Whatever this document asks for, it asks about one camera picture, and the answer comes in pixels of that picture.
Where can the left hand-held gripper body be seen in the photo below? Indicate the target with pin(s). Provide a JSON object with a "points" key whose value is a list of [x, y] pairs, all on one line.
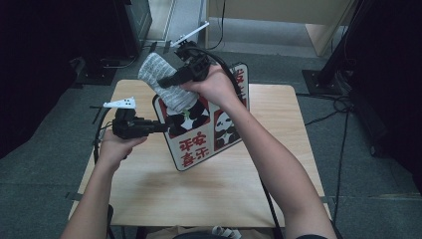
{"points": [[132, 127]]}

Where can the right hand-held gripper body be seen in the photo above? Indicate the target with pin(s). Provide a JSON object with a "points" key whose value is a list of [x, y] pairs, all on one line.
{"points": [[197, 66]]}

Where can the grey knitted cloth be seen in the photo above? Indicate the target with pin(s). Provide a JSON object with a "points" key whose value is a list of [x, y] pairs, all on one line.
{"points": [[156, 68]]}

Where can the panda picture board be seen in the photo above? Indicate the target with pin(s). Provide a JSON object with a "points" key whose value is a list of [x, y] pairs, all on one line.
{"points": [[194, 152]]}

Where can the person's right hand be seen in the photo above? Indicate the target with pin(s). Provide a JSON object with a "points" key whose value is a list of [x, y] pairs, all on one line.
{"points": [[215, 86]]}

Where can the person's left hand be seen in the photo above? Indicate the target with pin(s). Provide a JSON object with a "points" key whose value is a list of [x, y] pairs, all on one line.
{"points": [[114, 151]]}

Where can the black flat stand base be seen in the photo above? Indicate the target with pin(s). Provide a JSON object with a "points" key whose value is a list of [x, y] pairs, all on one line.
{"points": [[93, 76]]}

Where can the black cabinet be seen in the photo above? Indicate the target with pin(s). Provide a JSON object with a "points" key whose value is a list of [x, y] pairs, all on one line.
{"points": [[137, 16]]}

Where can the light wooden cabinet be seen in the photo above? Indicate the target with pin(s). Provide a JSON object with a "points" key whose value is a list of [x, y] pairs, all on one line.
{"points": [[282, 10]]}

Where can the dark curtain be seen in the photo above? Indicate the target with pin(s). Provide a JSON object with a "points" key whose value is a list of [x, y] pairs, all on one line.
{"points": [[33, 66], [398, 83]]}

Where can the black metal stand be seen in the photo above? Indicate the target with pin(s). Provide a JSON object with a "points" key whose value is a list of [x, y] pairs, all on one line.
{"points": [[318, 83]]}

